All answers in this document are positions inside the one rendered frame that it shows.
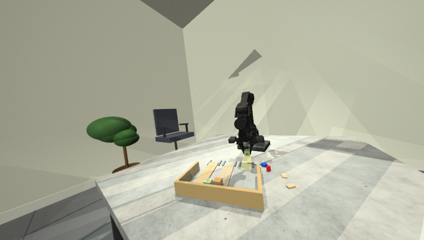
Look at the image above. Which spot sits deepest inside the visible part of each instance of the pale yellow strip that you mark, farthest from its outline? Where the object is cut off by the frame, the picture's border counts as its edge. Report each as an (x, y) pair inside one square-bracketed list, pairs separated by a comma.
[(247, 158)]

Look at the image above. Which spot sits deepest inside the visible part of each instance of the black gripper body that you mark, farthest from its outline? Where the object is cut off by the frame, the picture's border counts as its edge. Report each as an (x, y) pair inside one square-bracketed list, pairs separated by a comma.
[(258, 138)]

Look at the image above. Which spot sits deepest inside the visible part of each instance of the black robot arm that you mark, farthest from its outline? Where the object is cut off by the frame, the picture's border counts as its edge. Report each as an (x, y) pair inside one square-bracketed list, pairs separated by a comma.
[(244, 115)]

